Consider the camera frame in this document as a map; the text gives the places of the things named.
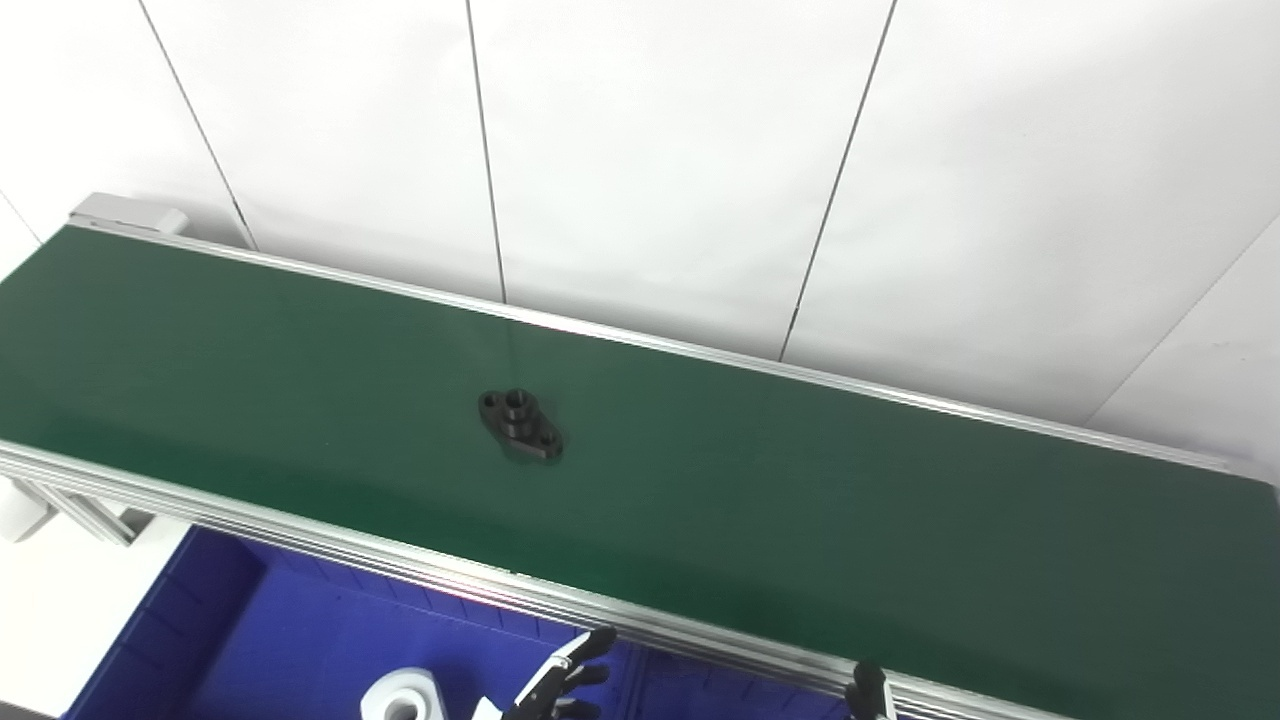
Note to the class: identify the aluminium conveyor support bracket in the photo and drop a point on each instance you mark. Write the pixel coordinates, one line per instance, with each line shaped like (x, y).
(80, 515)

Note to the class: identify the grey conveyor end cap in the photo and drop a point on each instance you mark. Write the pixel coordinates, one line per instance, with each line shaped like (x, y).
(125, 210)

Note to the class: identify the aluminium conveyor side rail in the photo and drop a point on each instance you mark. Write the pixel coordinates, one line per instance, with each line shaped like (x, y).
(400, 565)
(650, 342)

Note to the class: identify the white cylindrical plastic part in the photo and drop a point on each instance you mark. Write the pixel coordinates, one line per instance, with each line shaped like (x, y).
(400, 695)

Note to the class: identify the black flange part with boss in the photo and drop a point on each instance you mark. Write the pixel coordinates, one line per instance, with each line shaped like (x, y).
(520, 425)

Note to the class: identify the blue plastic bin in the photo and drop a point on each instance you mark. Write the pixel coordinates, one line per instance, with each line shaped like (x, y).
(730, 700)
(260, 650)

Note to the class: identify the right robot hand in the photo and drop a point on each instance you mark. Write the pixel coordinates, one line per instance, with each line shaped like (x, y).
(868, 695)

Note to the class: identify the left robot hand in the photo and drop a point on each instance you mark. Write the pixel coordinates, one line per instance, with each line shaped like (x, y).
(555, 690)

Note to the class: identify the green conveyor belt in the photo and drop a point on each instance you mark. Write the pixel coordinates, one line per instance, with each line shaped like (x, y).
(800, 520)

